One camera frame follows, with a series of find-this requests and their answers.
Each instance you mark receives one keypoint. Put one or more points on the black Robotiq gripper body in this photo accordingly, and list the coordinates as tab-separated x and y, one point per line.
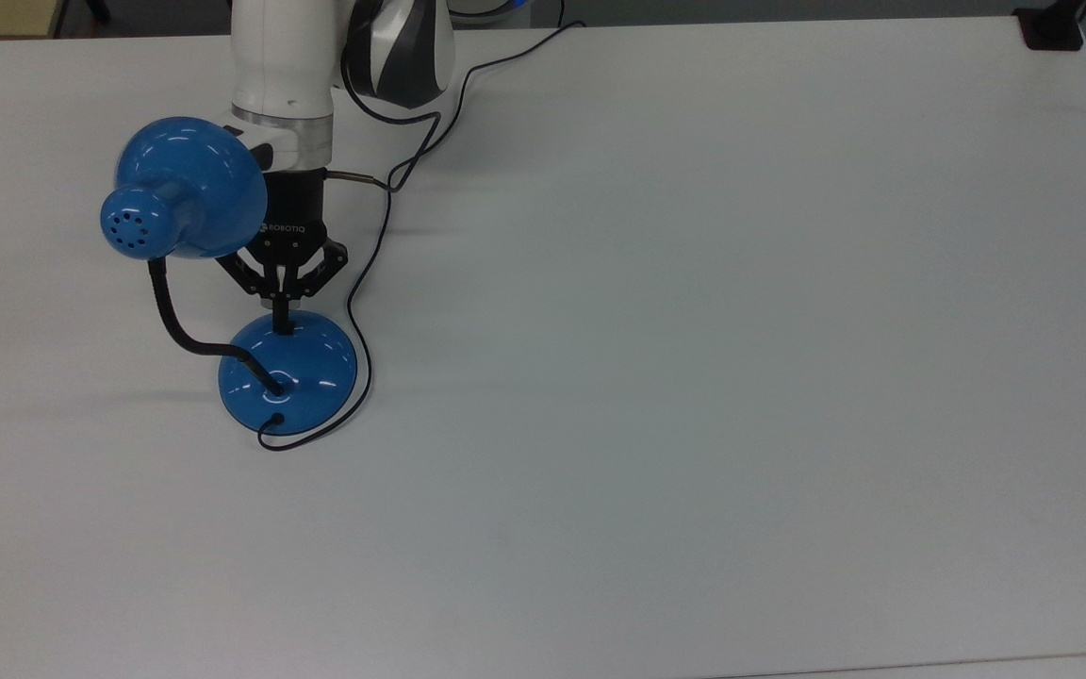
296	212

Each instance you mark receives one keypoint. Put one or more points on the black table clamp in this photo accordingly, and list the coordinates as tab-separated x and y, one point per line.
1052	28

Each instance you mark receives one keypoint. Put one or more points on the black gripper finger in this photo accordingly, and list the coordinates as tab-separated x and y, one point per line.
320	267
255	273

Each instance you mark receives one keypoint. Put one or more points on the blue gooseneck desk lamp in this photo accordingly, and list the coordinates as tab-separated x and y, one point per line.
290	377

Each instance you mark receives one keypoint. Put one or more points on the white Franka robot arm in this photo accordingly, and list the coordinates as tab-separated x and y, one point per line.
284	66

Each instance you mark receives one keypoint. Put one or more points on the black chair leg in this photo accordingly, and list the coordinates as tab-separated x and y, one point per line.
98	9

